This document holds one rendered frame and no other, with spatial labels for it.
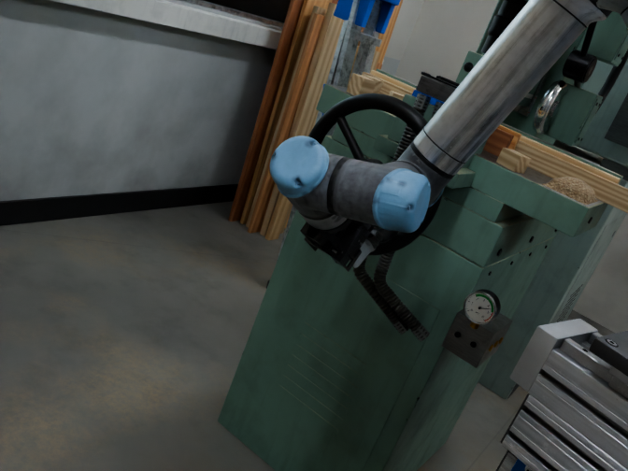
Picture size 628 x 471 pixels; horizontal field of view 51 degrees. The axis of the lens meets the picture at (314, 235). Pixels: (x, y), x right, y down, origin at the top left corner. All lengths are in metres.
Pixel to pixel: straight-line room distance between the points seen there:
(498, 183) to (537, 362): 0.43
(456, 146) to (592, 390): 0.36
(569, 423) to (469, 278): 0.45
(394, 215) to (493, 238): 0.53
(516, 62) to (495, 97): 0.05
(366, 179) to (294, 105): 2.06
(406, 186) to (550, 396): 0.36
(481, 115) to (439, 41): 3.19
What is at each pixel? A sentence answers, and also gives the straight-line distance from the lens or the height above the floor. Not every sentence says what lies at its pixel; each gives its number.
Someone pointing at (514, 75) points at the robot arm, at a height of 1.06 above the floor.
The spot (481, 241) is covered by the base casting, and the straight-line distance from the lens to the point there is 1.29.
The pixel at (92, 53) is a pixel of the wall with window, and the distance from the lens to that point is 2.38.
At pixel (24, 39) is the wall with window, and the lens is 2.23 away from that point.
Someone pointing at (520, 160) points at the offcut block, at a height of 0.92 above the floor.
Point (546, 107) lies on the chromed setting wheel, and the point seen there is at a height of 1.02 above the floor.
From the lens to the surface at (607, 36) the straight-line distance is 1.59.
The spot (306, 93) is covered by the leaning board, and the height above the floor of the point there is 0.66.
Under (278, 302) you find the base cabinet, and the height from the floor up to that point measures 0.39.
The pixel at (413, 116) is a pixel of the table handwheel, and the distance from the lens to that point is 1.13.
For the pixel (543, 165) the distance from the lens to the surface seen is 1.41.
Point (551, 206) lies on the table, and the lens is 1.25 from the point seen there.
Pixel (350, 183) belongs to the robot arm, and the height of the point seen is 0.88.
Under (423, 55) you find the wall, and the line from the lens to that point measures 4.08.
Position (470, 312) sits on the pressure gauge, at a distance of 1.25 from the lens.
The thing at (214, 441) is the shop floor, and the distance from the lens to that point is 1.71.
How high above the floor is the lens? 1.08
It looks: 20 degrees down
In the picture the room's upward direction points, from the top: 21 degrees clockwise
